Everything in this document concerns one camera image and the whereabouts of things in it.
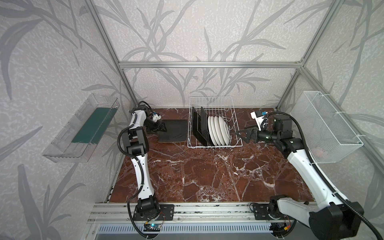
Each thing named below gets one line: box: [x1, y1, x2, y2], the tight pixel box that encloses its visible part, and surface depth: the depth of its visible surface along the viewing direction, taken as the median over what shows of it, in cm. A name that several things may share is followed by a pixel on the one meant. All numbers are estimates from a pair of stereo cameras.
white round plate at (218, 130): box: [214, 116, 224, 146], surface depth 89 cm
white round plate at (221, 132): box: [214, 115, 230, 146], surface depth 90 cm
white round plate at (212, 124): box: [210, 116, 221, 146], surface depth 89 cm
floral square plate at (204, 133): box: [201, 106, 214, 147], surface depth 88 cm
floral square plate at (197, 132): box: [191, 106, 210, 146], surface depth 88 cm
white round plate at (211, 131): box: [207, 115, 218, 146], surface depth 88 cm
